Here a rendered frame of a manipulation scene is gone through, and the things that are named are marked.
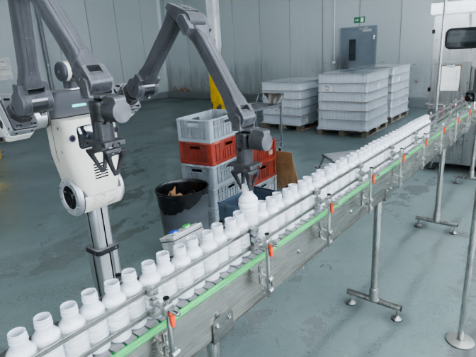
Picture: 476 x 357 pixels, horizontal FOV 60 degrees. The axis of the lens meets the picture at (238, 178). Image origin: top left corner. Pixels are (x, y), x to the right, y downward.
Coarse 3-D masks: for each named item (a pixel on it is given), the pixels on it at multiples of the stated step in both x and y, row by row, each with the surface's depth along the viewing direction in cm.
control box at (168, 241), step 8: (192, 224) 150; (200, 224) 147; (176, 232) 141; (184, 232) 141; (192, 232) 144; (200, 232) 146; (160, 240) 142; (168, 240) 139; (176, 240) 138; (184, 240) 140; (200, 240) 146; (168, 248) 141
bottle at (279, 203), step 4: (276, 192) 161; (280, 192) 160; (276, 196) 158; (280, 196) 159; (276, 200) 159; (280, 200) 159; (276, 204) 159; (280, 204) 159; (284, 204) 160; (280, 208) 159; (284, 212) 161; (280, 216) 160; (284, 216) 161; (280, 220) 160; (284, 220) 162; (280, 224) 161; (284, 224) 162; (284, 228) 162; (280, 232) 162
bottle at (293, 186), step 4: (288, 184) 169; (292, 184) 170; (296, 184) 168; (292, 188) 167; (296, 188) 168; (292, 192) 167; (296, 192) 168; (292, 196) 167; (296, 196) 167; (296, 200) 167; (296, 208) 168; (296, 212) 169; (296, 216) 169; (296, 220) 170
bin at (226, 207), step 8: (240, 192) 228; (256, 192) 237; (264, 192) 233; (272, 192) 229; (224, 200) 218; (232, 200) 224; (224, 208) 213; (232, 208) 209; (224, 216) 215; (232, 216) 211; (224, 224) 217
